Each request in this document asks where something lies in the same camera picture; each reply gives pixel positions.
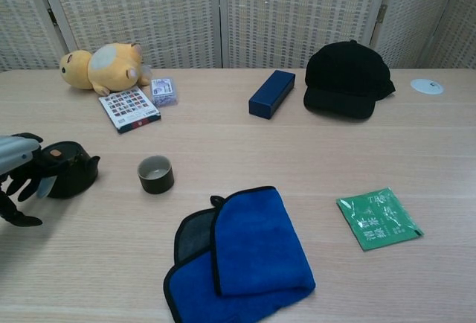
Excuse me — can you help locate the card sheet booklet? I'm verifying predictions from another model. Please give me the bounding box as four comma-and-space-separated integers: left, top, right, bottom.
98, 85, 162, 134

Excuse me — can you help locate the dark blue rectangular box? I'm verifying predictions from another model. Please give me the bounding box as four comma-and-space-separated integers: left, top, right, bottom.
248, 69, 297, 121

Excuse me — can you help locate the green packet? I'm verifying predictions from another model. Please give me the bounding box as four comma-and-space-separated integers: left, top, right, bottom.
336, 187, 425, 252

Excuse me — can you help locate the small clear card case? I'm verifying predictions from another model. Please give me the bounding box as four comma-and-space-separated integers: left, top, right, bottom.
150, 77, 179, 108

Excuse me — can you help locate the blue folded cloth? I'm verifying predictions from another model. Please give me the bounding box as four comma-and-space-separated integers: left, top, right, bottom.
163, 185, 317, 323

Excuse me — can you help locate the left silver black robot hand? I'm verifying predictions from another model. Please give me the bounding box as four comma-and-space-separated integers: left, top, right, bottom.
0, 132, 57, 227

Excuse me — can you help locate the white round table grommet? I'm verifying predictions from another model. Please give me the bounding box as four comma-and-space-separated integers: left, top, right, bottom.
410, 78, 446, 96

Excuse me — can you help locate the black teapot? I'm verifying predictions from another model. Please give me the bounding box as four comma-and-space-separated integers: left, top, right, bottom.
35, 141, 101, 199

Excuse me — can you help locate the yellow plush toy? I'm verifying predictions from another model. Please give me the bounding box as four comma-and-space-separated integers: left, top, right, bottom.
59, 42, 152, 97

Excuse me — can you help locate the woven folding screen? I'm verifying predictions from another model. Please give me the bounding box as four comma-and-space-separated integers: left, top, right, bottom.
0, 0, 476, 73

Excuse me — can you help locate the black baseball cap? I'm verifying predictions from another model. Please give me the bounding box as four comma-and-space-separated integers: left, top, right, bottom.
303, 39, 396, 121

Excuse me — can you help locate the small metal cup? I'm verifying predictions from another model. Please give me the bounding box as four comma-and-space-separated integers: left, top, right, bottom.
137, 155, 176, 196

